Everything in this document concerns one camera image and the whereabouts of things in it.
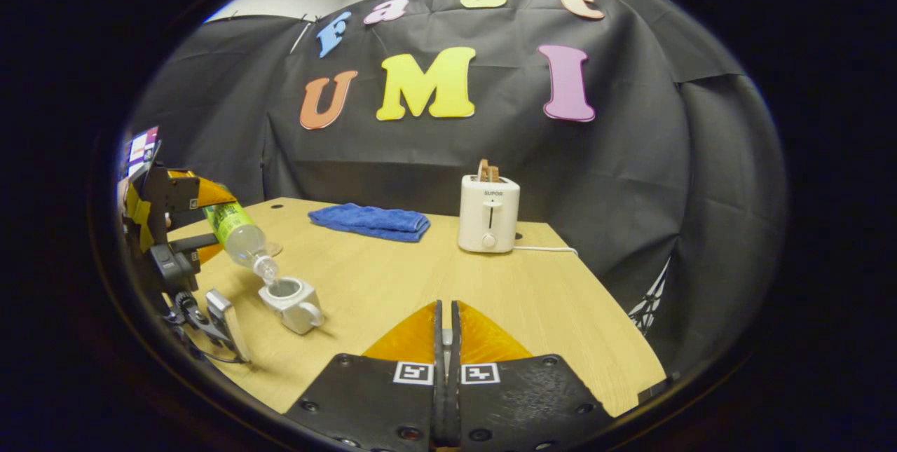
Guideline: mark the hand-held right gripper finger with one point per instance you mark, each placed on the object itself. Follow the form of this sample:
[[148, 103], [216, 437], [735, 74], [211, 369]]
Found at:
[[439, 396], [454, 396]]

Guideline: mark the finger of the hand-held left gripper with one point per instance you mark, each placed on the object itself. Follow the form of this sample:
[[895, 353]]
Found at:
[[193, 243], [186, 193]]

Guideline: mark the clear water bottle green label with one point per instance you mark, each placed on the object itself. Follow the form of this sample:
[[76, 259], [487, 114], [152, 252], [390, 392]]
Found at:
[[238, 231]]

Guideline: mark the round cork coaster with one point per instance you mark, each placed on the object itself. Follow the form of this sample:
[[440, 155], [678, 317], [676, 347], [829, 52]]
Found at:
[[275, 250]]

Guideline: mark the white teacup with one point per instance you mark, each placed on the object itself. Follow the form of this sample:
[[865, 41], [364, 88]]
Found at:
[[301, 308]]

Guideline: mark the computer monitor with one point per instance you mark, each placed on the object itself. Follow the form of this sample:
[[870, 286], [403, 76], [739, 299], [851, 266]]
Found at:
[[140, 147]]

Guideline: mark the blue towel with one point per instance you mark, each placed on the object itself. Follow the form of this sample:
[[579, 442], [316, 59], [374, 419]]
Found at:
[[371, 222]]

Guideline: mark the white toaster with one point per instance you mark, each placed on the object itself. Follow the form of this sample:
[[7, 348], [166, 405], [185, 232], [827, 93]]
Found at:
[[488, 217]]

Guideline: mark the bread slice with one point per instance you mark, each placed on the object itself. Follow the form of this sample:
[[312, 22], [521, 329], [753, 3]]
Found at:
[[483, 172]]

